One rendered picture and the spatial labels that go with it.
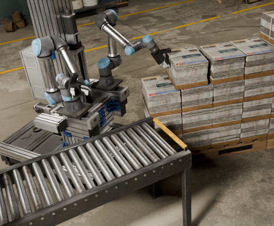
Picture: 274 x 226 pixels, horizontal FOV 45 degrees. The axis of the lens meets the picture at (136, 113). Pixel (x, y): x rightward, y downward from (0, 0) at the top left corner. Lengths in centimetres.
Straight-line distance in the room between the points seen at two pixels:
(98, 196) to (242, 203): 142
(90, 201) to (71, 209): 12
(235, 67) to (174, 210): 132
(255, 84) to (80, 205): 191
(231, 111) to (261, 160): 62
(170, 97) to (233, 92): 58
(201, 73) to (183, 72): 16
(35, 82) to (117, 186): 147
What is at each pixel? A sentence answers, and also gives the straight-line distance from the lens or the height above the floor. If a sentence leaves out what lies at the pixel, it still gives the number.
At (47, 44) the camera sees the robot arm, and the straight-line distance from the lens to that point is 252.
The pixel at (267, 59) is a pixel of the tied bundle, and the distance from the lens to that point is 310.
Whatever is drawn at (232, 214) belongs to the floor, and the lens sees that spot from 294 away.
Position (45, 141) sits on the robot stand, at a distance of 363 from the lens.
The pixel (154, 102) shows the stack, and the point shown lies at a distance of 287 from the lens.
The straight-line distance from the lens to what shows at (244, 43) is 322.
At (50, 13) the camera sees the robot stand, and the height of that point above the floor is 157.
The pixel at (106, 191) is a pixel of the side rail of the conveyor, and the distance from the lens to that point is 204.
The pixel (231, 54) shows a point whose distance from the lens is 298.
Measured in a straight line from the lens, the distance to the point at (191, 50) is 309.
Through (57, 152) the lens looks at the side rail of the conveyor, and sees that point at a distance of 239.
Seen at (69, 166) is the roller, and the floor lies 80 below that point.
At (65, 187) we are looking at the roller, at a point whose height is 80.
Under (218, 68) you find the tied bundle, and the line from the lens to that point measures 292.
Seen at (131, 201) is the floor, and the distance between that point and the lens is 303.
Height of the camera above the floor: 218
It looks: 31 degrees down
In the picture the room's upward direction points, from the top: 6 degrees counter-clockwise
